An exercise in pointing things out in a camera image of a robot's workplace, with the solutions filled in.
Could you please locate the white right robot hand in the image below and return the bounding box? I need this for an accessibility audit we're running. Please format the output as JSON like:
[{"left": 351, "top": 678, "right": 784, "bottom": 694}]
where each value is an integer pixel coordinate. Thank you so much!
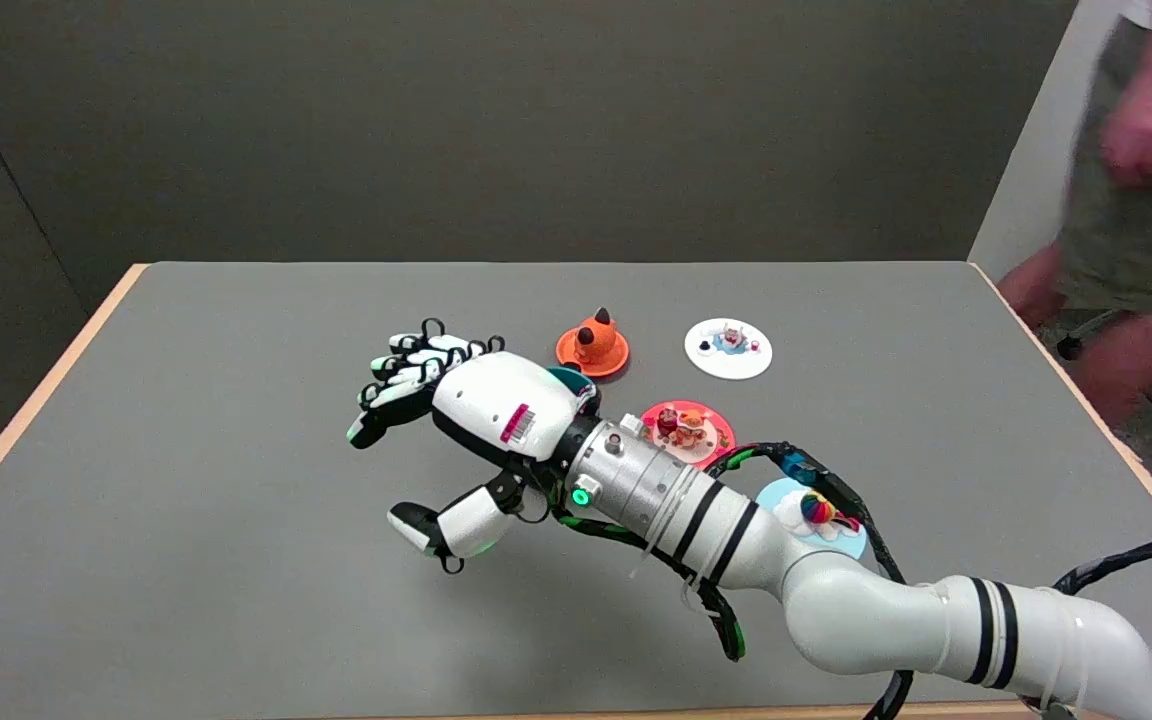
[{"left": 346, "top": 319, "right": 603, "bottom": 575}]

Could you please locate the white cup lid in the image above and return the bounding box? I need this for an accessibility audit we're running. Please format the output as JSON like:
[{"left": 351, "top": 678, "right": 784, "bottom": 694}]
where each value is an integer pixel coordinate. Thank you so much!
[{"left": 684, "top": 317, "right": 773, "bottom": 381}]

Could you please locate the dark teal cup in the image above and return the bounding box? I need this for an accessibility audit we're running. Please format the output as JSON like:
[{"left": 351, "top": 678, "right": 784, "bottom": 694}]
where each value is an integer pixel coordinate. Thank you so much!
[{"left": 548, "top": 366, "right": 599, "bottom": 403}]

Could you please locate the orange fox cup lid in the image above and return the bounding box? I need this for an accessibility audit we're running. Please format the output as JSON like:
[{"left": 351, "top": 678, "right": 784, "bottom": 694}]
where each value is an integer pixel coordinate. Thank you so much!
[{"left": 555, "top": 307, "right": 630, "bottom": 378}]

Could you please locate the red cup lid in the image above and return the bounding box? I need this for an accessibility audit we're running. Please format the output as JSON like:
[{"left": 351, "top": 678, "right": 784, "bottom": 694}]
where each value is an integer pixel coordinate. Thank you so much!
[{"left": 636, "top": 400, "right": 737, "bottom": 470}]

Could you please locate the light blue rainbow cup lid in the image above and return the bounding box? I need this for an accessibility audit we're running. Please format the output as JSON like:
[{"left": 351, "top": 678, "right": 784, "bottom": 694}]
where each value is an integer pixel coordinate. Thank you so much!
[{"left": 756, "top": 477, "right": 868, "bottom": 559}]

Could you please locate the office chair base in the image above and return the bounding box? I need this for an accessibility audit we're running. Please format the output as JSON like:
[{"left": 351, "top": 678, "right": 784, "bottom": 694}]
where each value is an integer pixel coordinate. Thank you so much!
[{"left": 1056, "top": 310, "right": 1123, "bottom": 362}]

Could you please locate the person in khaki shorts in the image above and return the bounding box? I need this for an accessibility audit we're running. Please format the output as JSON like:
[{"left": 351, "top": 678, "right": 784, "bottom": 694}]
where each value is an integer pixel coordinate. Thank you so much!
[{"left": 996, "top": 0, "right": 1152, "bottom": 428}]

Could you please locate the green black cable bundle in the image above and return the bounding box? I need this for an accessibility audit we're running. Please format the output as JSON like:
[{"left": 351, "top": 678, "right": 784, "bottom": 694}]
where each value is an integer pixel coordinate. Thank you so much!
[{"left": 549, "top": 505, "right": 745, "bottom": 663}]

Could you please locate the cable with blue connector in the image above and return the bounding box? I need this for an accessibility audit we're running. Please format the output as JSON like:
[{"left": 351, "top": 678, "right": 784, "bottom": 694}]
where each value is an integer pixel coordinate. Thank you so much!
[{"left": 706, "top": 440, "right": 914, "bottom": 720}]

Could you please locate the black cable loop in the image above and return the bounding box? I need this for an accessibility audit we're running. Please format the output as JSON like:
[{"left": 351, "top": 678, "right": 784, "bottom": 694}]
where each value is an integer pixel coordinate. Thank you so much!
[{"left": 1051, "top": 530, "right": 1152, "bottom": 597}]

